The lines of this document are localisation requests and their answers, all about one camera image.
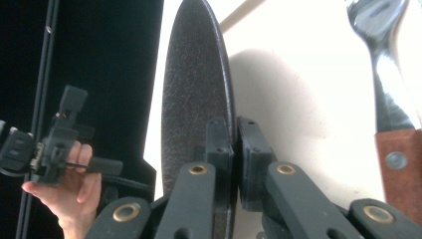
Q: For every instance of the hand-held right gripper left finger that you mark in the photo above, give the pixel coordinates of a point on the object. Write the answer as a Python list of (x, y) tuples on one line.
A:
[(220, 142)]

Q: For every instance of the black curtain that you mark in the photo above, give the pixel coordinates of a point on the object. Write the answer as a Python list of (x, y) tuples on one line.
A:
[(106, 49)]

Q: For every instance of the black metal stand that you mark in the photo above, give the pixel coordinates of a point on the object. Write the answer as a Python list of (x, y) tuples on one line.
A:
[(46, 49)]

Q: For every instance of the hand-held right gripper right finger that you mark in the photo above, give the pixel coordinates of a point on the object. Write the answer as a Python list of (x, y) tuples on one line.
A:
[(253, 156)]

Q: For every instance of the black textured plate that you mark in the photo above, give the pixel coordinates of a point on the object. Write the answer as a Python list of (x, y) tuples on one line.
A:
[(195, 83)]

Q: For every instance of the beige printed tray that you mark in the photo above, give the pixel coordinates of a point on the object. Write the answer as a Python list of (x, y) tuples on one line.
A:
[(305, 83)]

